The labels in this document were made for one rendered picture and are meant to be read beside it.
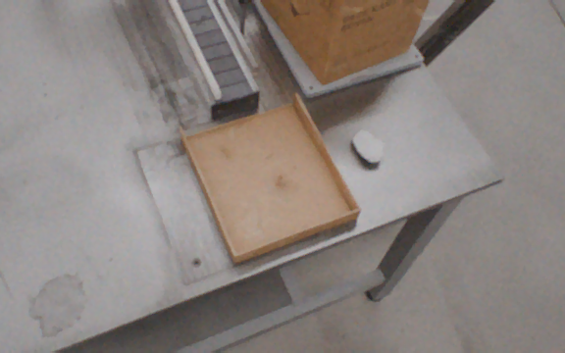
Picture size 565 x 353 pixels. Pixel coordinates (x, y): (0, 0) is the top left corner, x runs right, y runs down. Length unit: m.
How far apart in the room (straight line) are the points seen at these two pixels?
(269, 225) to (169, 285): 0.22
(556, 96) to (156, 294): 2.07
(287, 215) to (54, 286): 0.44
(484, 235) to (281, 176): 1.20
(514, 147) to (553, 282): 0.56
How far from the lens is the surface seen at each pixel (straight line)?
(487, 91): 2.60
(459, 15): 1.83
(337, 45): 1.19
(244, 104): 1.22
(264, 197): 1.12
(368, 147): 1.18
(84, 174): 1.18
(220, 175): 1.14
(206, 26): 1.32
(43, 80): 1.33
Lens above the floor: 1.82
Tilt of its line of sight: 60 degrees down
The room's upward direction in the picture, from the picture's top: 10 degrees clockwise
